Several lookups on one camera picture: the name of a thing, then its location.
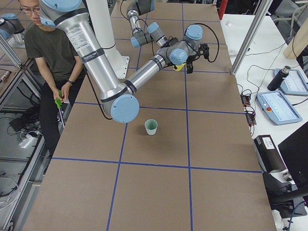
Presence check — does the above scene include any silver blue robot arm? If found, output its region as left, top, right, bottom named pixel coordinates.
left=126, top=0, right=178, bottom=48
left=39, top=0, right=203, bottom=123

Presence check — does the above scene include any black water bottle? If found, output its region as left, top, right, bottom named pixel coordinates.
left=267, top=65, right=291, bottom=91

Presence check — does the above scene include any blue teach pendant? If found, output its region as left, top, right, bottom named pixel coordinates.
left=257, top=90, right=302, bottom=125
left=279, top=69, right=308, bottom=96

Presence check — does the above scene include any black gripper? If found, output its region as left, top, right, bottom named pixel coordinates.
left=186, top=48, right=202, bottom=74

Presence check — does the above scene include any yellow plastic cup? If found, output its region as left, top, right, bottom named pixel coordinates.
left=172, top=63, right=186, bottom=72

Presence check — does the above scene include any black box with label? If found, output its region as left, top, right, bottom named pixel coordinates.
left=254, top=135, right=286, bottom=173

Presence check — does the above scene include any green handled tool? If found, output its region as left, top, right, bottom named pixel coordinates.
left=54, top=90, right=65, bottom=128

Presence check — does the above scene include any aluminium frame post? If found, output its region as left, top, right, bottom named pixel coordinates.
left=231, top=0, right=273, bottom=76

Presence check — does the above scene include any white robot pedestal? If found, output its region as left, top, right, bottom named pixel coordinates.
left=86, top=0, right=129, bottom=79

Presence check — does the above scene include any black computer monitor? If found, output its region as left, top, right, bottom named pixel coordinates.
left=278, top=122, right=308, bottom=186

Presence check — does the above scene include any near blue teach pendant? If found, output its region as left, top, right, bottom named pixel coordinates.
left=257, top=90, right=302, bottom=125

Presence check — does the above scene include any green plastic cup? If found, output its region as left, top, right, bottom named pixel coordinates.
left=144, top=119, right=158, bottom=135

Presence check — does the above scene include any white power strip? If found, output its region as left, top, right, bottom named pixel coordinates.
left=19, top=134, right=34, bottom=148

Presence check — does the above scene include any seated person in dark shirt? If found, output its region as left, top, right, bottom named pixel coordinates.
left=19, top=0, right=85, bottom=155

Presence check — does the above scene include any far blue teach pendant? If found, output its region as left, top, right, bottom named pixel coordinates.
left=279, top=69, right=308, bottom=96

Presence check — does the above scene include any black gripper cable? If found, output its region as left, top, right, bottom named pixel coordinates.
left=190, top=23, right=220, bottom=63

